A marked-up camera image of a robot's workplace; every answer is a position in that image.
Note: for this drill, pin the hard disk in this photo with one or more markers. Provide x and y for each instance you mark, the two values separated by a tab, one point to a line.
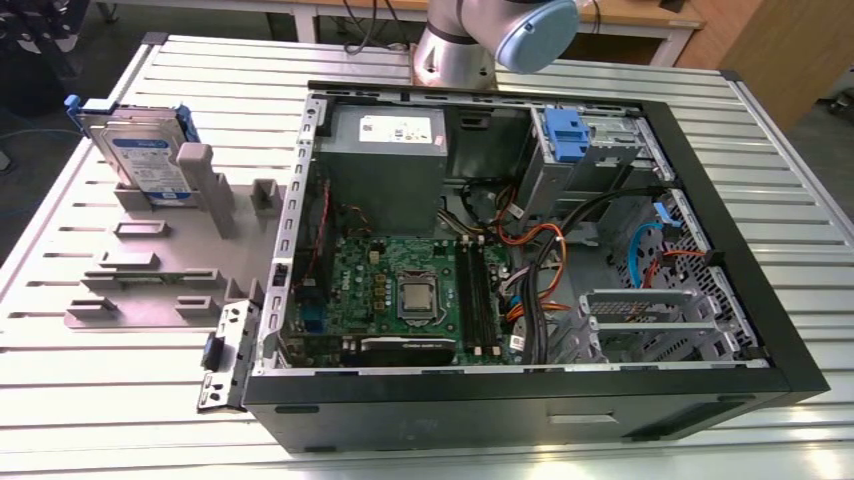
143	160

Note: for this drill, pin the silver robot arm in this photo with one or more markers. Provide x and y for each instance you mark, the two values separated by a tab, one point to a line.
454	60

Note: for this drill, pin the grey parts rack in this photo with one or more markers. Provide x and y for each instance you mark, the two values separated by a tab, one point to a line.
167	250

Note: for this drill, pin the green RAM stick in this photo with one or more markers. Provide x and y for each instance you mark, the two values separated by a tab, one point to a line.
143	276

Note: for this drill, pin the grey power supply unit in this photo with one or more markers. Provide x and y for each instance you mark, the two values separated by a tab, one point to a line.
380	190

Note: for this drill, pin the green motherboard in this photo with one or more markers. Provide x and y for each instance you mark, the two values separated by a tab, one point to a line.
360	260

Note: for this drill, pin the small dark latch knob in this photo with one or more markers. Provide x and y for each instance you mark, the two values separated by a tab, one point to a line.
213	352

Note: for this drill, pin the silver CPU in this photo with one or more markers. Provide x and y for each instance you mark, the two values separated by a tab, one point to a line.
419	296

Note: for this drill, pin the blue drive latch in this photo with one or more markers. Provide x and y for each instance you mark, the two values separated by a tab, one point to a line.
563	125

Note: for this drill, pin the CPU socket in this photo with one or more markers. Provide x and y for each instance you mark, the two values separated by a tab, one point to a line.
420	318

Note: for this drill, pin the black RAM slot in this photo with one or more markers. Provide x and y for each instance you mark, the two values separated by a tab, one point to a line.
466	300
475	300
483	300
492	300

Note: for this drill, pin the black graphics card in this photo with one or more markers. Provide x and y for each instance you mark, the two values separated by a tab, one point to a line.
407	350

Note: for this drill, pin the metal drive cage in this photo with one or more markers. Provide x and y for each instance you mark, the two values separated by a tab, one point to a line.
587	175

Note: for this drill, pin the black PC case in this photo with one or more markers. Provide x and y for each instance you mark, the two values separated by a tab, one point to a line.
467	415

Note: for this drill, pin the wooden cabinet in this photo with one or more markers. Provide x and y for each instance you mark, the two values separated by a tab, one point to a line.
787	50

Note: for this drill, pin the grey metal hinged bracket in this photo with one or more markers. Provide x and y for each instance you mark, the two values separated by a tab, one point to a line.
233	350

